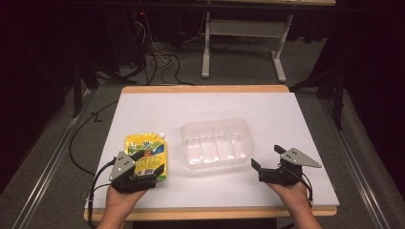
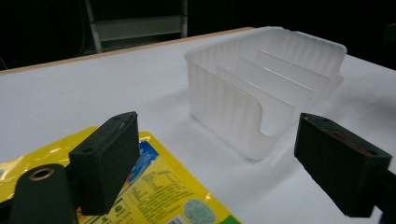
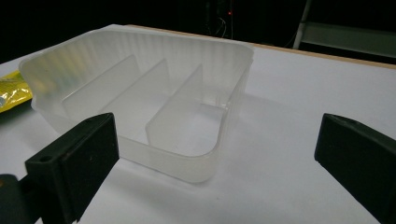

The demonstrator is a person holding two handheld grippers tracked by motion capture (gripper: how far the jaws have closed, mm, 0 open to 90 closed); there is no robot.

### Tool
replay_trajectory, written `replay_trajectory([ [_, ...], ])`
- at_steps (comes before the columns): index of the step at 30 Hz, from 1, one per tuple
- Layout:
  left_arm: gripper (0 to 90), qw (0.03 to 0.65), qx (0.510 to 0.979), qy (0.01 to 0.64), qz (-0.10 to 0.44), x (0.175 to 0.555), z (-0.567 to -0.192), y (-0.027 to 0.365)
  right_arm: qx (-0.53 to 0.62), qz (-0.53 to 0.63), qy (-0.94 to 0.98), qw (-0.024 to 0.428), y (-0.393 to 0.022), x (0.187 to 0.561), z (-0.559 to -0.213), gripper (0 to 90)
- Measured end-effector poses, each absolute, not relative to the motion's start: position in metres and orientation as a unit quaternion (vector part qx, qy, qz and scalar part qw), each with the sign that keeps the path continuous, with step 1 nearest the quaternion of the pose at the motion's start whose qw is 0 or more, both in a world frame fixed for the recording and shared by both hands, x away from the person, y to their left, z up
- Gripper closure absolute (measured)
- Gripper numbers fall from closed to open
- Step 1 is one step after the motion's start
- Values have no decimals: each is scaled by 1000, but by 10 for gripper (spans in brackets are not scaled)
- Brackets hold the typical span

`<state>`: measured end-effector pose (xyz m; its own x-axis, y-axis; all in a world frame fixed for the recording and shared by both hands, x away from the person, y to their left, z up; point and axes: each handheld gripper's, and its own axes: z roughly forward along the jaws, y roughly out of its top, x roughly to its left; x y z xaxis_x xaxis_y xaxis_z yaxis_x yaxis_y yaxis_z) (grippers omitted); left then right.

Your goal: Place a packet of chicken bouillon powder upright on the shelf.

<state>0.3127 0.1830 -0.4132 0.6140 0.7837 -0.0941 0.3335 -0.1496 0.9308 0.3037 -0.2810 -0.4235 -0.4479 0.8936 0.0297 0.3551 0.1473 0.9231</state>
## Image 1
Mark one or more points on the white table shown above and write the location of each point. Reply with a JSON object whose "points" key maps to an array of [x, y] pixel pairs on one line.
{"points": [[223, 105]]}

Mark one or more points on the black stand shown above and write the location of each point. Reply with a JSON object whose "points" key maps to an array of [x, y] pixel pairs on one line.
{"points": [[82, 79], [334, 89]]}

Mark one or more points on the metal floor rail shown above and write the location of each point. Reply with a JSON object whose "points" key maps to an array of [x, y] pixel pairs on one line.
{"points": [[353, 162], [47, 165]]}

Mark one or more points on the clear plastic container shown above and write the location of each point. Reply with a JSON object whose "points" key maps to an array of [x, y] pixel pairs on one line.
{"points": [[216, 143]]}

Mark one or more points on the white metal desk frame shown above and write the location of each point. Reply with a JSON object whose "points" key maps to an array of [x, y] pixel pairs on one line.
{"points": [[246, 28]]}

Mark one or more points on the yellow green spouted pouch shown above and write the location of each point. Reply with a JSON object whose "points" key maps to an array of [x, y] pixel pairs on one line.
{"points": [[149, 152]]}

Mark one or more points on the person's right hand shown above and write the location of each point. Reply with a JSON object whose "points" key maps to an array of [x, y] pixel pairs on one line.
{"points": [[291, 194]]}

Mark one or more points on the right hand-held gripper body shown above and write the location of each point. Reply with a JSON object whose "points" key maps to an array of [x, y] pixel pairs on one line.
{"points": [[286, 170]]}

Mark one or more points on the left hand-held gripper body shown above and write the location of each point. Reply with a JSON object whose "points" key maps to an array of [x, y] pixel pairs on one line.
{"points": [[122, 167]]}

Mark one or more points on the person's left hand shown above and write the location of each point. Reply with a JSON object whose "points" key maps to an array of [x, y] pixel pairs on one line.
{"points": [[122, 202]]}

